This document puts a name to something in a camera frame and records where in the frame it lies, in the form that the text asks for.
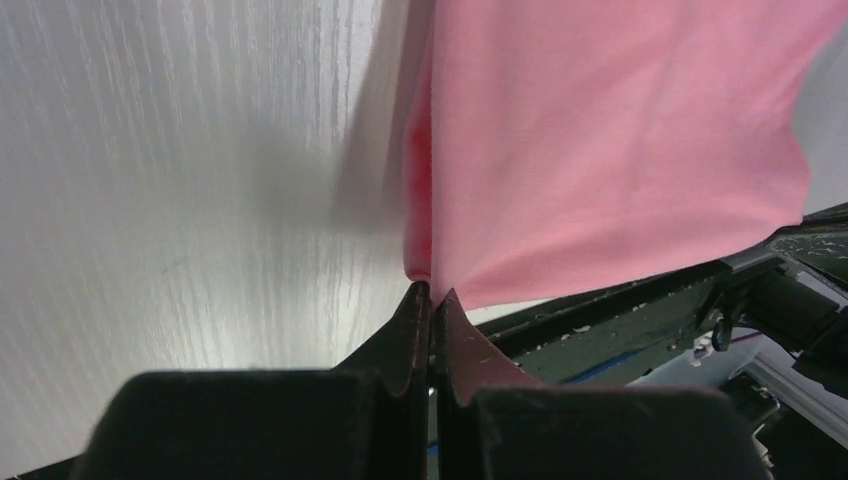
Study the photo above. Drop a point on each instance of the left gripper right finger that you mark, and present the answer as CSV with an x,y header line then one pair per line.
x,y
495,421

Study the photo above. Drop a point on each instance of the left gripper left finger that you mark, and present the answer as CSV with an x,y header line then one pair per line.
x,y
365,418

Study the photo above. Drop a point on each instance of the light pink t shirt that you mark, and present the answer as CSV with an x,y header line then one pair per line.
x,y
559,147

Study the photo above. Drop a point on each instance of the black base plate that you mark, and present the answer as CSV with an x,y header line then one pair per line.
x,y
614,337

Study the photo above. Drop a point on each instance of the aluminium frame rail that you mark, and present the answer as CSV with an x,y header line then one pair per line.
x,y
772,368

